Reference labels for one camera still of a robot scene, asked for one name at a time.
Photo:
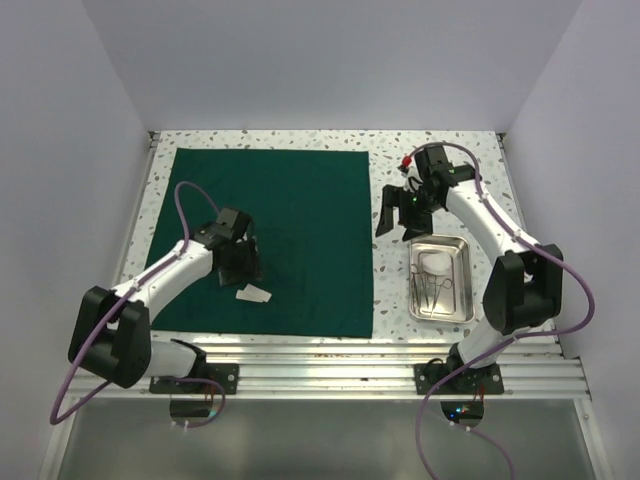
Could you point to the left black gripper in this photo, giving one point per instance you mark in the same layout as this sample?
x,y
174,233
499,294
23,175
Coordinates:
x,y
250,269

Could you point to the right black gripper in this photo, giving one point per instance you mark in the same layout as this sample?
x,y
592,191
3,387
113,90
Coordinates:
x,y
393,196

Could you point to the white packet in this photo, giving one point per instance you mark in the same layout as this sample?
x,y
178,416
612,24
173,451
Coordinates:
x,y
247,297
254,289

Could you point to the steel surgical scissors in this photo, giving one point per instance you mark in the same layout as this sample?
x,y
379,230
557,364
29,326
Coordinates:
x,y
423,288

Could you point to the steel forceps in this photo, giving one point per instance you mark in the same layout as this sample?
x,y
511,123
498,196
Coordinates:
x,y
436,283

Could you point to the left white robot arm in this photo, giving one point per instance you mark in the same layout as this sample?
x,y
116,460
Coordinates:
x,y
112,335

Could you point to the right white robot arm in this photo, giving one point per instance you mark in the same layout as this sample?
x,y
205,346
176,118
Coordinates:
x,y
525,285

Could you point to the green surgical cloth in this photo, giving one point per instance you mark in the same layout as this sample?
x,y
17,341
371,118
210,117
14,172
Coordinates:
x,y
312,214

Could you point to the stainless steel tray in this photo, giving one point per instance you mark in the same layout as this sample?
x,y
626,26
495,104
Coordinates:
x,y
456,305

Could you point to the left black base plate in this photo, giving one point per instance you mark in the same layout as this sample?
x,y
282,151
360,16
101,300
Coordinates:
x,y
195,382

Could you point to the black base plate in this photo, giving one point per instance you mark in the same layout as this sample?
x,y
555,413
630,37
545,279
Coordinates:
x,y
195,382
484,380

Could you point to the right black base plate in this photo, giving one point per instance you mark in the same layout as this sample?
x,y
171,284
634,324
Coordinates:
x,y
484,380

